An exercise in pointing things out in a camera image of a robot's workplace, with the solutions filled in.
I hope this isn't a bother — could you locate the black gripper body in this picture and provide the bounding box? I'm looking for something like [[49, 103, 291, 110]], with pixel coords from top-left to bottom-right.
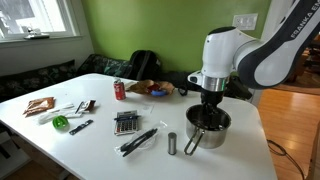
[[199, 88, 225, 113]]

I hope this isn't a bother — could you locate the silver metal cylinder shaker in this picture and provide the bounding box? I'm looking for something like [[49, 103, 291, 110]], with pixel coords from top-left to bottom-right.
[[167, 131, 178, 156]]

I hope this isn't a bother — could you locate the clear plastic bag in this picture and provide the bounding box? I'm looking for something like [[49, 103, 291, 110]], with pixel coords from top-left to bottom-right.
[[114, 120, 169, 158]]

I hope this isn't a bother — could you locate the black backpack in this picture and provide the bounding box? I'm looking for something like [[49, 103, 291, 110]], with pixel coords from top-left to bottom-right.
[[127, 49, 163, 82]]

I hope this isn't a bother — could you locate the blue pen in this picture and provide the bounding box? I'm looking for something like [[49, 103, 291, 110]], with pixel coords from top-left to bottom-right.
[[113, 114, 142, 121]]

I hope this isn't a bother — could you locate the grey desk calculator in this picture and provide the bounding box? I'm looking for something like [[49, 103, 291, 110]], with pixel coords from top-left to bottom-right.
[[113, 109, 141, 136]]

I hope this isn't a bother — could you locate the red soda can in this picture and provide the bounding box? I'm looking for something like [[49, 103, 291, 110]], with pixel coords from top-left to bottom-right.
[[112, 78, 127, 101]]

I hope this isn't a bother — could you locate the brown leather sofa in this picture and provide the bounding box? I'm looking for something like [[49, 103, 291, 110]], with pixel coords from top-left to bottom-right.
[[287, 49, 320, 84]]

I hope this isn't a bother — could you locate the green patterned dark cushion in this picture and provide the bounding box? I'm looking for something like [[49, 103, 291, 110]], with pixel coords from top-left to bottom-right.
[[76, 53, 133, 80]]

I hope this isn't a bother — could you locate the small brown white packet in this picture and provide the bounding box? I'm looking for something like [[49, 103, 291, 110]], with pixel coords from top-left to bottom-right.
[[74, 98, 97, 115]]

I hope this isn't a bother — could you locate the black flat strip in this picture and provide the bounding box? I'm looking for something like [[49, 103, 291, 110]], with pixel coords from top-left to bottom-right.
[[68, 119, 95, 136]]

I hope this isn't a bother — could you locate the green round plastic toy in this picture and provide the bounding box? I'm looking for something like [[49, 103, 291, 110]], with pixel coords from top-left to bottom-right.
[[51, 114, 70, 131]]

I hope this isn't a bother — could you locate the white wrapped utensil packet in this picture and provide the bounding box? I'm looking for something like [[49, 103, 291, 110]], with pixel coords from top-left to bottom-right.
[[37, 102, 85, 125]]

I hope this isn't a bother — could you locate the brown snack packet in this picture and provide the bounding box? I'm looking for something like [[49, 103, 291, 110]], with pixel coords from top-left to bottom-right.
[[22, 96, 56, 117]]

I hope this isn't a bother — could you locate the dark floral bench cushion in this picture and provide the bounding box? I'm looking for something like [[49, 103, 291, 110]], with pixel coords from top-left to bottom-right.
[[0, 59, 77, 103]]

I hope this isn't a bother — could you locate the small white windowsill device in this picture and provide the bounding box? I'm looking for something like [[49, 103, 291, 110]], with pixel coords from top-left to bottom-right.
[[22, 25, 51, 41]]

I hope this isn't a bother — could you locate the white framed window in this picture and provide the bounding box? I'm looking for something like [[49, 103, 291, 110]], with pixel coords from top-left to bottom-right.
[[0, 0, 82, 43]]

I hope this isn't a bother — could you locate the white stool under table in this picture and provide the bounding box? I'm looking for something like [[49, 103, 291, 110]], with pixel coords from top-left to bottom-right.
[[0, 131, 32, 180]]

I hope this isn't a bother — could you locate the silver pot with handle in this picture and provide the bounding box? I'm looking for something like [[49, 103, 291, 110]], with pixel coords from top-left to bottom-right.
[[183, 103, 233, 157]]

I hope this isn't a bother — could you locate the black ring clip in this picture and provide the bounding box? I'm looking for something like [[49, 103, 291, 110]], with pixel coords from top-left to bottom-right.
[[177, 85, 189, 97]]

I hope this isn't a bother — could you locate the black floor cable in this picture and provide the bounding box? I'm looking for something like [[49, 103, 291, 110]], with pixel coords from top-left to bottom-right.
[[266, 138, 306, 180]]

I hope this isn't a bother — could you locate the white light switch plate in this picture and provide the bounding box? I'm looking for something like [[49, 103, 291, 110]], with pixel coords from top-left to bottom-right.
[[231, 12, 260, 32]]

